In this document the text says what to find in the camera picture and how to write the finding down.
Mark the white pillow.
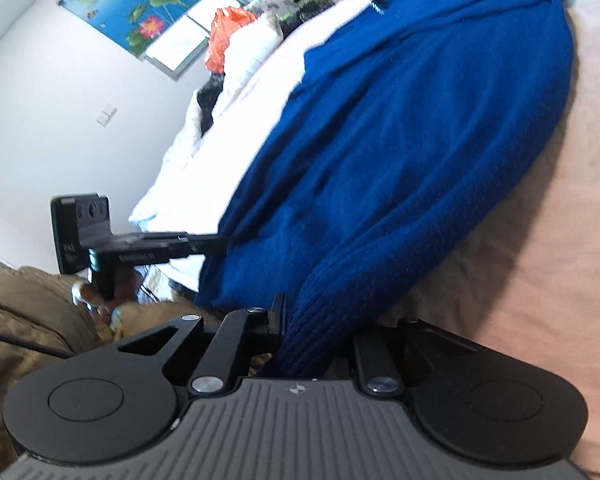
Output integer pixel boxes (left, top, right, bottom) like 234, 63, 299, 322
155, 10, 288, 186

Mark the person's left hand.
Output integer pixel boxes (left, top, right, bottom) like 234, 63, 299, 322
72, 270, 148, 333

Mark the window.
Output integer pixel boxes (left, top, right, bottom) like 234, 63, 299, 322
145, 0, 251, 78

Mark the dark leopard print cloth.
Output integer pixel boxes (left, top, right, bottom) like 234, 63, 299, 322
280, 2, 337, 37

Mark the floral pillow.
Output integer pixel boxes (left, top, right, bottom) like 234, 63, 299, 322
245, 0, 286, 17

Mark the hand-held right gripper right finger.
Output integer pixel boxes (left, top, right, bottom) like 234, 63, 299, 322
352, 317, 481, 400

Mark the dark patterned cloth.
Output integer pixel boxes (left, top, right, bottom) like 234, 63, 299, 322
196, 74, 229, 137

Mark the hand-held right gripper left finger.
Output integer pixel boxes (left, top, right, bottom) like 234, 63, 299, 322
117, 292, 287, 399

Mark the bed with pink bedspread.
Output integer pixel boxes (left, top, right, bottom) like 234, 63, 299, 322
130, 0, 600, 476

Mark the person's khaki clothing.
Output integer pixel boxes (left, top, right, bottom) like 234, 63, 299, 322
0, 259, 226, 480

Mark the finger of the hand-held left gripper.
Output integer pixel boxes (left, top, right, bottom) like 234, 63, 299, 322
169, 246, 222, 262
145, 232, 229, 248

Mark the orange plastic bag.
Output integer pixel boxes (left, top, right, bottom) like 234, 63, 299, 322
204, 7, 258, 75

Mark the blue beaded sweater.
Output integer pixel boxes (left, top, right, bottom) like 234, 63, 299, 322
195, 0, 578, 381

